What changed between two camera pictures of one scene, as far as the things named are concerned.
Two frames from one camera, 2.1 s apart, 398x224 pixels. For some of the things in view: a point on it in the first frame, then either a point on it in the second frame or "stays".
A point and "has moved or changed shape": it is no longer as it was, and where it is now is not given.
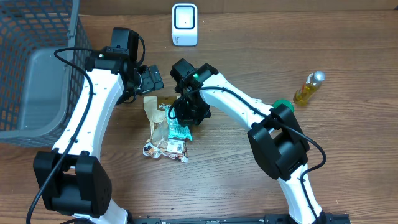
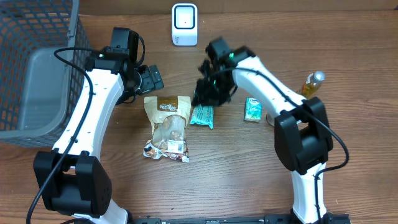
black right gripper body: [193, 112] → [208, 94]
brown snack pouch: [160, 143] stays
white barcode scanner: [185, 24] stays
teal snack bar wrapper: [175, 130] has moved or changed shape
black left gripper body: [149, 82] stays
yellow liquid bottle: [313, 82] stays
